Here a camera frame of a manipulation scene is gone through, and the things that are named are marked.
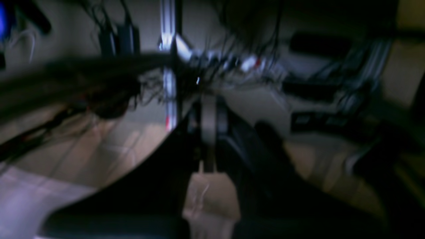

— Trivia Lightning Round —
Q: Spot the power strip with plugs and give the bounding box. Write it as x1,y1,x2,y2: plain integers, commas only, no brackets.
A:
187,51,290,81

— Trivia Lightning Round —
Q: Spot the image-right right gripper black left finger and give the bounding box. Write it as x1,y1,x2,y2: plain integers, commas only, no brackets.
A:
40,111,197,239

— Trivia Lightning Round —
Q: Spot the black power adapter inner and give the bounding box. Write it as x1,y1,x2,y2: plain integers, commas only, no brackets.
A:
117,12,140,55

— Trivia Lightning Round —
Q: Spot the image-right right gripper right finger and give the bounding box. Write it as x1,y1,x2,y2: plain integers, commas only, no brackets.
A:
216,104,391,239

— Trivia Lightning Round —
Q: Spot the aluminium frame post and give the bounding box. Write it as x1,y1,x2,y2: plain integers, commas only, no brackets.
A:
160,0,183,132

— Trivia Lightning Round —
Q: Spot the green table cloth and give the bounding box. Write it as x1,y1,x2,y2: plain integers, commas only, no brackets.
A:
0,107,384,239

